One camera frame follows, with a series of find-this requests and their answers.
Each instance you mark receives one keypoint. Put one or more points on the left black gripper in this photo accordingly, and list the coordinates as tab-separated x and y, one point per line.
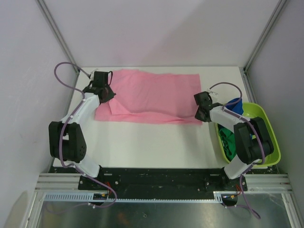
111	95

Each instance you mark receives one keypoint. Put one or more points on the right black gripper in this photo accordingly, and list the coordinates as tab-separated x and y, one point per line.
198	116

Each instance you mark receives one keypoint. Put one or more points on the pink t shirt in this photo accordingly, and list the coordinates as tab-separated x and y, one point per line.
149	98

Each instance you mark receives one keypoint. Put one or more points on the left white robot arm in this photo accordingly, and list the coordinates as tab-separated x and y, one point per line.
66	139

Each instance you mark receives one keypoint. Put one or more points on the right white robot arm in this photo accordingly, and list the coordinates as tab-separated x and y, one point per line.
252	139

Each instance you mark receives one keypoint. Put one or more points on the blue t shirt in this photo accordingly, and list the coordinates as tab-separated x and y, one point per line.
235	106

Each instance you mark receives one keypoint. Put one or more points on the green t shirt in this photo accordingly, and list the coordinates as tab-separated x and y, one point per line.
228	141

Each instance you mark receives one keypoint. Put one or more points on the lime green plastic basin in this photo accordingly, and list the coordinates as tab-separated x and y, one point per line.
252	110

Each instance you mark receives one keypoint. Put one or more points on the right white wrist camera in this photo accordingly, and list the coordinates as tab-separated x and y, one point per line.
212	93

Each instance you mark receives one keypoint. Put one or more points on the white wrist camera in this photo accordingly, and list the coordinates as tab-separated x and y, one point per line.
212	93
90	75

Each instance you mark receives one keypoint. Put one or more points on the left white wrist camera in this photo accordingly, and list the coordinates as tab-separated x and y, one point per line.
90	75

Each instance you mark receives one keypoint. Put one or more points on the right aluminium frame post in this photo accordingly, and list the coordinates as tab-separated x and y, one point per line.
276	14

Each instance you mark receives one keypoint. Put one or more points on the aluminium frame post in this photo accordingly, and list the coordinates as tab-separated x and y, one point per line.
55	29
276	14

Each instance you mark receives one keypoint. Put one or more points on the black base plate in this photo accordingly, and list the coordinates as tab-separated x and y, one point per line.
161	182

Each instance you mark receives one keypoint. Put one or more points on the left aluminium frame post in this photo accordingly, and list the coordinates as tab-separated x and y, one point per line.
55	29

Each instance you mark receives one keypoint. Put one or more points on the grey slotted cable duct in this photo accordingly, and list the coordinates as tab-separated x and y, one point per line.
208	197

